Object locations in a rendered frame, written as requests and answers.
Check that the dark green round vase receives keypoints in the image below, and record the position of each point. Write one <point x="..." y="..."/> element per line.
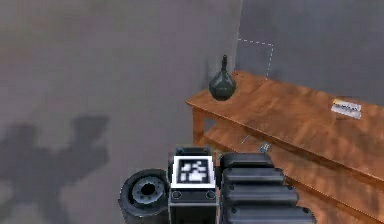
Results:
<point x="222" y="85"/>

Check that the small blue grey object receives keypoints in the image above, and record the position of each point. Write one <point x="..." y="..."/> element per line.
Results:
<point x="265" y="147"/>

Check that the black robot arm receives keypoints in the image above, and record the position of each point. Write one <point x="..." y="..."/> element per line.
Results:
<point x="246" y="190"/>

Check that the thin grey stick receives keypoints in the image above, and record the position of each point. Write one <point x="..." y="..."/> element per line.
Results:
<point x="245" y="139"/>

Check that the white flat box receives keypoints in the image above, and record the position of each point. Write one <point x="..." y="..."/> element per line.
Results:
<point x="346" y="108"/>

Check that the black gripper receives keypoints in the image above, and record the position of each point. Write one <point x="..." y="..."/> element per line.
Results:
<point x="143" y="195"/>

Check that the brown wooden shelf table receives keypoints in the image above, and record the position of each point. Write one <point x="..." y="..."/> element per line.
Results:
<point x="293" y="133"/>

